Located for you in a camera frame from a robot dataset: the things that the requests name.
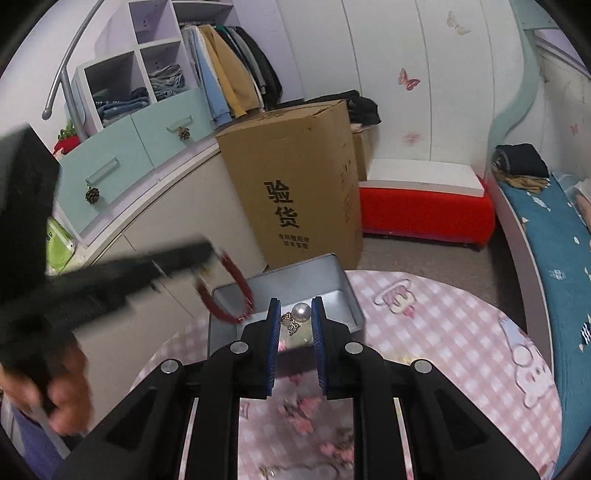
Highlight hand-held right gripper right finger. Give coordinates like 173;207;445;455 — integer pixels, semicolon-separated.
310;296;541;480

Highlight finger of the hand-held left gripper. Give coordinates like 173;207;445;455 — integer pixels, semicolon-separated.
117;240;216;296

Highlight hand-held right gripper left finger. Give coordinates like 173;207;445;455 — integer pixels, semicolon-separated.
60;298;282;480

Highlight pearl bow brooch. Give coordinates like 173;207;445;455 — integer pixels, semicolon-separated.
279;302;313;336

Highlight red bead bracelet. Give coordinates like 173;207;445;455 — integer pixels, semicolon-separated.
196;250;256;324

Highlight grey metal tin box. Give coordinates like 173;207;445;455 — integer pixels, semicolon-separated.
208;253;366;359

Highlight person's left hand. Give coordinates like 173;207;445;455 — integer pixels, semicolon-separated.
0;342;94;437

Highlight beige low cabinet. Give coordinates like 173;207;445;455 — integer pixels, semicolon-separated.
69;138;269;428

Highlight green paper bag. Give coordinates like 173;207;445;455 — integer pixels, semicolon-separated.
45;217;77;276

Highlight teal drawer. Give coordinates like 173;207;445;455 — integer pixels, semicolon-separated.
57;124;160;232
131;88;219;169

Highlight pink plaid tablecloth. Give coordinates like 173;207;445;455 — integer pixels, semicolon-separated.
129;270;562;480

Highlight large cardboard box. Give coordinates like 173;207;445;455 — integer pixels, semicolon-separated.
215;99;365;278

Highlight person's blue clothing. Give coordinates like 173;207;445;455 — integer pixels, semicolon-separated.
8;406;66;474

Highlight red plush toy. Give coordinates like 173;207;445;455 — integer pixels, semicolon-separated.
52;122;82;158

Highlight folded dark jeans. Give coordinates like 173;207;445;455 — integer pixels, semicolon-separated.
92;88;151;123

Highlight red bench white top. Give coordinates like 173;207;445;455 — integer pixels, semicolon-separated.
359;159;496;251

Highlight light blue hanging shirt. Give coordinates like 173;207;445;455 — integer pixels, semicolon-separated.
191;27;232;131

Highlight folded light jeans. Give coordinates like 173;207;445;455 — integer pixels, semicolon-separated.
148;65;186;100

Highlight tan hanging jacket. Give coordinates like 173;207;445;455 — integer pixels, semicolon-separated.
198;25;265;119

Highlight small cardboard box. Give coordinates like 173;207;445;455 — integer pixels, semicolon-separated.
352;131;368;184

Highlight dark hanging jackets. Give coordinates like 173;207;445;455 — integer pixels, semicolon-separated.
225;25;284;110

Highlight grey metal handrail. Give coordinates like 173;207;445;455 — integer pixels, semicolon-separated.
42;0;108;121

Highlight black clothes pile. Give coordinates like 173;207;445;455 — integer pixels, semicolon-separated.
305;89;382;128

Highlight purple white shelf unit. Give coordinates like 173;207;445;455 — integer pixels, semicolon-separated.
67;0;242;139

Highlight blue printed bedsheet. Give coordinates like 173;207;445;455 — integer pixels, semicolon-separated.
499;170;591;480

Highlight folded tan clothes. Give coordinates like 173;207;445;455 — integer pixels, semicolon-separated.
491;162;553;195

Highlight folded black clothes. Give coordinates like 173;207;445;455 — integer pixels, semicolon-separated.
491;143;550;179

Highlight white wardrobe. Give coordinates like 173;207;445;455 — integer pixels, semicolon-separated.
277;0;532;172

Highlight beige butterfly sticker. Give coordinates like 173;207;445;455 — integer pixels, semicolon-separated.
446;11;471;36

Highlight teal bunk bed frame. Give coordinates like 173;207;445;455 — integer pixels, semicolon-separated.
484;0;591;480

